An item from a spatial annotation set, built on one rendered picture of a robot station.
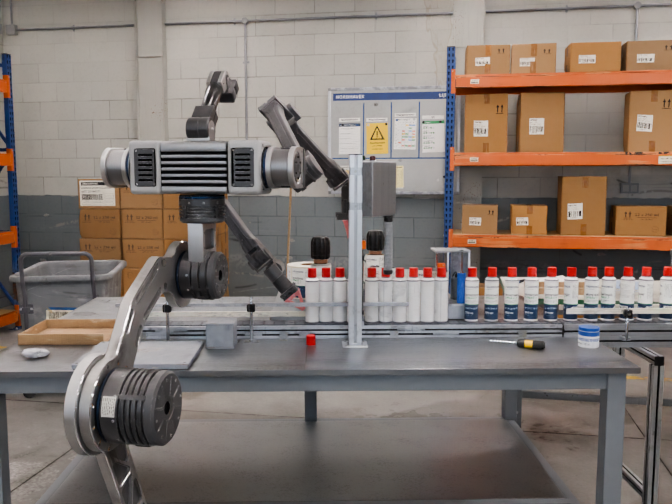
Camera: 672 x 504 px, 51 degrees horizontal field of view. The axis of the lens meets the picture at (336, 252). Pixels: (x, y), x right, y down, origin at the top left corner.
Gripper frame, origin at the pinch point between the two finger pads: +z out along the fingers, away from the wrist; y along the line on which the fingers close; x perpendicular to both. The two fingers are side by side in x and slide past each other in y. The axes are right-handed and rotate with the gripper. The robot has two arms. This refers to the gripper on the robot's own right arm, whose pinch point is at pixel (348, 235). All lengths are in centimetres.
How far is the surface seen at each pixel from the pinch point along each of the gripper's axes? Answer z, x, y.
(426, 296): 20.2, 22.4, -28.0
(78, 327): 35, 6, 105
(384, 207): -13.3, 30.5, -11.2
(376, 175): -24.6, 35.0, -7.9
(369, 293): 19.1, 21.7, -6.9
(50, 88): -105, -496, 294
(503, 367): 34, 65, -46
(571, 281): 15, 22, -82
